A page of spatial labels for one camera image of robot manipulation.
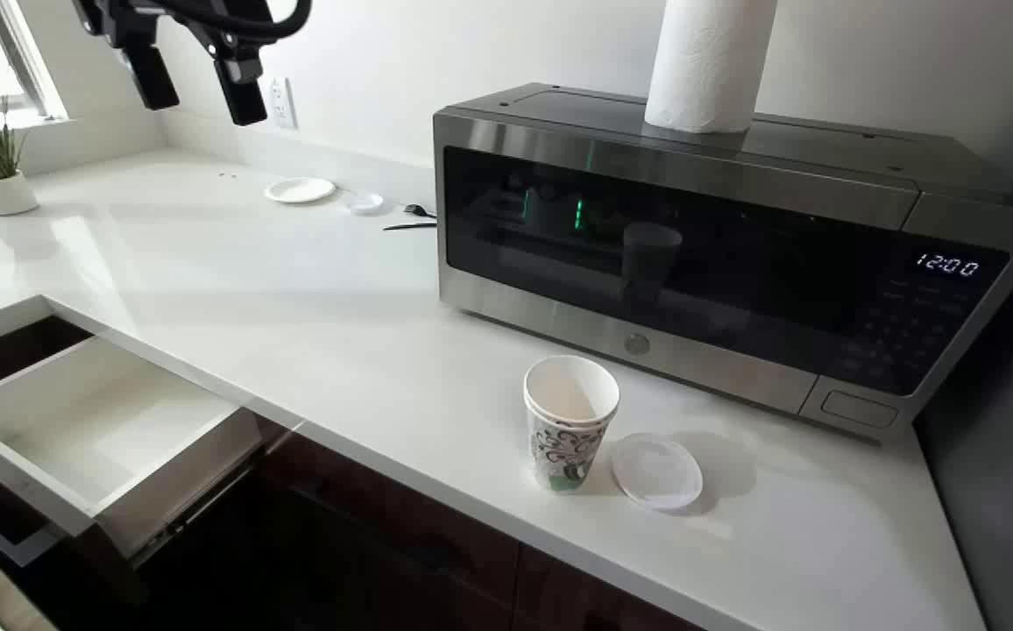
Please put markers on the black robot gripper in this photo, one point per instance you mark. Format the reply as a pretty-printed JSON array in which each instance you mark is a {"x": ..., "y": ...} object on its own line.
[{"x": 193, "y": 14}]

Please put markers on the patterned paper cup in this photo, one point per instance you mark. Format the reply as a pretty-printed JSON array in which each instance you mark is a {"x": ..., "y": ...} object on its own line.
[{"x": 568, "y": 421}]

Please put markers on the open white drawer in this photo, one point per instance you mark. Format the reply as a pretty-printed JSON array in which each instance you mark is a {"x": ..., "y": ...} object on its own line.
[{"x": 87, "y": 432}]

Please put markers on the white plastic cup lid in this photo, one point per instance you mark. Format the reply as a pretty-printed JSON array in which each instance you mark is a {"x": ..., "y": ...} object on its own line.
[{"x": 657, "y": 471}]

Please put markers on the white round plate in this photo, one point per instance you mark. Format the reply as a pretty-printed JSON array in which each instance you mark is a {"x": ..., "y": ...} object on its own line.
[{"x": 301, "y": 192}]

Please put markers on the white plant pot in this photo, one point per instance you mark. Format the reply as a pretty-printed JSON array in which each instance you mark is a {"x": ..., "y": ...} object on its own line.
[{"x": 2, "y": 194}]

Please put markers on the small black utensil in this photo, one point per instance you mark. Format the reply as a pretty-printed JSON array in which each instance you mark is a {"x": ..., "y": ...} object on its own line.
[{"x": 409, "y": 221}]

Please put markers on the dark wood cabinet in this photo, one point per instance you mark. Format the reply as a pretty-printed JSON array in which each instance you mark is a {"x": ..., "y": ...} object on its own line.
[{"x": 386, "y": 550}]

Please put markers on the white paper towel roll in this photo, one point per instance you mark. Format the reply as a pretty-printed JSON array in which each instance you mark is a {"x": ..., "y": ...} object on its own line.
[{"x": 711, "y": 65}]

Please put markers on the stainless steel microwave oven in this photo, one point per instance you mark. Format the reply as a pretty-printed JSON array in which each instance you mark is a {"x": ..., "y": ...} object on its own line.
[{"x": 701, "y": 257}]

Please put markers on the white wall outlet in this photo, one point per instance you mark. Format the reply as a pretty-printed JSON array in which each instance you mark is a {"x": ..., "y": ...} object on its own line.
[{"x": 281, "y": 104}]

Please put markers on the window frame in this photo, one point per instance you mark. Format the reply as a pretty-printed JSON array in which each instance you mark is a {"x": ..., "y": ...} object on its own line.
[{"x": 17, "y": 56}]

